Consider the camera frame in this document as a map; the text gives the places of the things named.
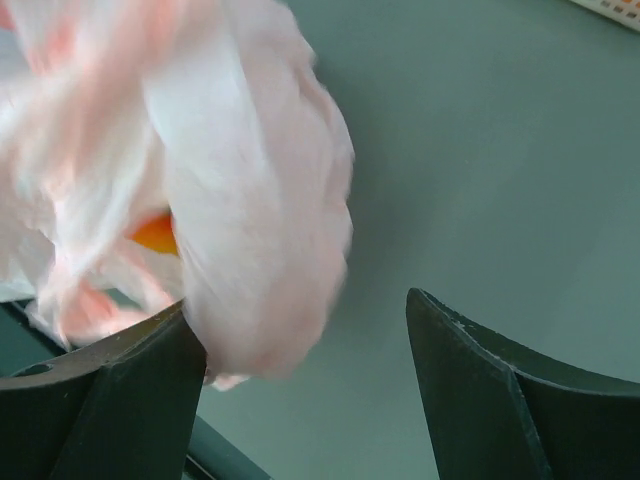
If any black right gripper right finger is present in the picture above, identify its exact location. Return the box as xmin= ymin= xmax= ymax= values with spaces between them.
xmin=406 ymin=288 xmax=639 ymax=479

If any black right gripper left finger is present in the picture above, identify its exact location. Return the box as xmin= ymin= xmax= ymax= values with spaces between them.
xmin=1 ymin=303 xmax=205 ymax=479

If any orange yellow fruit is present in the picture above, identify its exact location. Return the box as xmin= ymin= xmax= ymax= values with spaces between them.
xmin=128 ymin=211 xmax=179 ymax=256

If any pink plastic bag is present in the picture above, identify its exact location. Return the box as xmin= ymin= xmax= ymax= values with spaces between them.
xmin=1 ymin=1 xmax=354 ymax=390

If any white left fruit basket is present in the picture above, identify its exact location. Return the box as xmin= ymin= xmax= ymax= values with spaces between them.
xmin=571 ymin=0 xmax=640 ymax=32

